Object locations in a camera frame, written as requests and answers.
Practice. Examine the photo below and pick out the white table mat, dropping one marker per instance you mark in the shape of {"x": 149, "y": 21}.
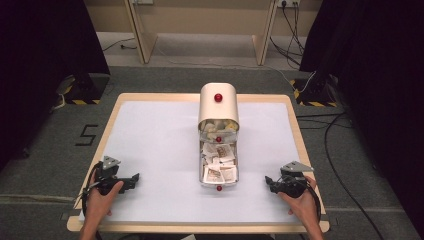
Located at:
{"x": 160, "y": 150}

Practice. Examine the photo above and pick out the light wooden table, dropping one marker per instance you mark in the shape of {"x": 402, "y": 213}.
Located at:
{"x": 110, "y": 110}

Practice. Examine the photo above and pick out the cream storage box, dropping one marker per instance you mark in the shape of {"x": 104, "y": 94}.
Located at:
{"x": 218, "y": 108}

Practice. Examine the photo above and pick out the person's right hand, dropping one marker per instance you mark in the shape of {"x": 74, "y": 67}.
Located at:
{"x": 305, "y": 206}

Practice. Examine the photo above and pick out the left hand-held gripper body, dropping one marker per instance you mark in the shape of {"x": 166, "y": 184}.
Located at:
{"x": 107, "y": 173}

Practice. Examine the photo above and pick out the pile of white yellow pieces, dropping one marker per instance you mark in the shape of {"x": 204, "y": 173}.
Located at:
{"x": 213, "y": 127}

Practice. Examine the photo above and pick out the white wall socket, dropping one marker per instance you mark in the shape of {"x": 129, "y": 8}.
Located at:
{"x": 289, "y": 2}

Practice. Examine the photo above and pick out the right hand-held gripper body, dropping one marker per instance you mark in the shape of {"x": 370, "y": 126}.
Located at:
{"x": 291, "y": 186}

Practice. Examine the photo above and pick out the pile of paper packets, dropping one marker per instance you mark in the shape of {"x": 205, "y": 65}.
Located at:
{"x": 220, "y": 163}

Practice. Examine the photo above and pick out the black curtain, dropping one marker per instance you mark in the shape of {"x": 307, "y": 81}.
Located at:
{"x": 376, "y": 83}
{"x": 43, "y": 66}

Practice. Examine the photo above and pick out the black stand base striped tape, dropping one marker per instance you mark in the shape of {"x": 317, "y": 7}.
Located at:
{"x": 315, "y": 95}
{"x": 87, "y": 90}

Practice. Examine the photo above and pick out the light wooden desk frame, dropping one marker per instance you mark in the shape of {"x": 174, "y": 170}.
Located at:
{"x": 144, "y": 40}

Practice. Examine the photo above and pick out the clear drawer with white pieces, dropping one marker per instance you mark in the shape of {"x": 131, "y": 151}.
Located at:
{"x": 218, "y": 136}

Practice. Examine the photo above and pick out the clear drawer with packets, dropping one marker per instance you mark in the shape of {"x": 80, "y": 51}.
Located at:
{"x": 203, "y": 181}

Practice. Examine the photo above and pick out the person's left hand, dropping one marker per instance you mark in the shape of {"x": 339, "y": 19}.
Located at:
{"x": 98, "y": 206}

